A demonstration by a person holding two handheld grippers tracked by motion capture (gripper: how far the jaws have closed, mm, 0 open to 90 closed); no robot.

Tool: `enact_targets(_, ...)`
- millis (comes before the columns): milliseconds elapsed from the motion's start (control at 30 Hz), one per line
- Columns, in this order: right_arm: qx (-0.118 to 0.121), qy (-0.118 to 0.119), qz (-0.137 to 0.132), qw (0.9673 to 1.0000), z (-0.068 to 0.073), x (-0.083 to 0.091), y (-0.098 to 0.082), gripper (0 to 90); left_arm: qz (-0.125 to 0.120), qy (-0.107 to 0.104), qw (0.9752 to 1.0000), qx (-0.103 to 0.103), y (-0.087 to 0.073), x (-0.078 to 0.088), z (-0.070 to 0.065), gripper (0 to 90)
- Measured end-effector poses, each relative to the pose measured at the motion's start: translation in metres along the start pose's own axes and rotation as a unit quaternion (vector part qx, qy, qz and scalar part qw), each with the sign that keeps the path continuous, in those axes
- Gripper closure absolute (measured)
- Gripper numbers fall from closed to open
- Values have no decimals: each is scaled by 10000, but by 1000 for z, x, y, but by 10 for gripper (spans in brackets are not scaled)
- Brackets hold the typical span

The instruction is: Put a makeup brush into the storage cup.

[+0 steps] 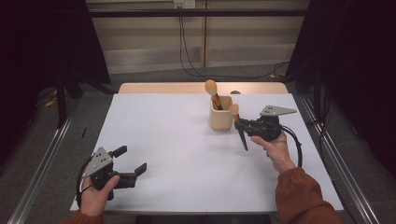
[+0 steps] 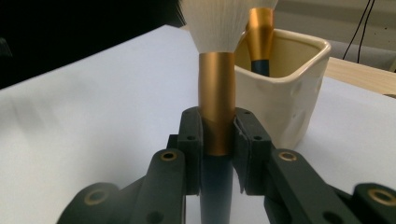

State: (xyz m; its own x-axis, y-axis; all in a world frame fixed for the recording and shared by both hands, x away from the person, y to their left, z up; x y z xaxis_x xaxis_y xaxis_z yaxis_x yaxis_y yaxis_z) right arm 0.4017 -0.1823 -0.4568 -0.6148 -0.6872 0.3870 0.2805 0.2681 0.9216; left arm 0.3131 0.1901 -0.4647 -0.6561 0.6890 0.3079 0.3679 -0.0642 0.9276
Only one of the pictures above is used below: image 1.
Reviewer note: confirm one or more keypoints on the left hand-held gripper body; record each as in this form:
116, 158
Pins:
99, 161

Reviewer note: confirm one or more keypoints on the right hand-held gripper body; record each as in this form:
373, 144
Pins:
267, 129

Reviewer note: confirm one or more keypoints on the beige square brush holder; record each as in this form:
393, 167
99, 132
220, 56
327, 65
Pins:
219, 123

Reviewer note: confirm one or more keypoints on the large makeup brush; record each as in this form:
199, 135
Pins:
210, 87

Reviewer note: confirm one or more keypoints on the person's right hand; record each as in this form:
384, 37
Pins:
278, 152

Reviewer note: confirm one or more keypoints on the person's left hand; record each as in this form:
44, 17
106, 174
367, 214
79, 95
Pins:
93, 199

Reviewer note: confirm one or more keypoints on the dark table grommet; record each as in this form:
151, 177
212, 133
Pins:
235, 92

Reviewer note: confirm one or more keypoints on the small black floor strip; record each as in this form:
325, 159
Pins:
84, 132

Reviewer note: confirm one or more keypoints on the white table sheet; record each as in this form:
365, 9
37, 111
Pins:
186, 186

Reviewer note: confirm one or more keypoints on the black metal stand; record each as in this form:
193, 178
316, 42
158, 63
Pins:
61, 102
317, 93

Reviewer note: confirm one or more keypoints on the yellow floor tape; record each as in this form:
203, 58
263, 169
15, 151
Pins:
50, 103

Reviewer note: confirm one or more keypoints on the black curtain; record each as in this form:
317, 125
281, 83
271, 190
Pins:
37, 46
358, 62

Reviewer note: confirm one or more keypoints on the black horizontal bar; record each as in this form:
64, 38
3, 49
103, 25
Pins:
199, 12

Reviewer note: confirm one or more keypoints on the aluminium floor rail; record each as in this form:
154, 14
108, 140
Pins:
40, 174
351, 183

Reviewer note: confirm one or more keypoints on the white wall socket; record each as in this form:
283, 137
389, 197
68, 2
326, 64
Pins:
184, 3

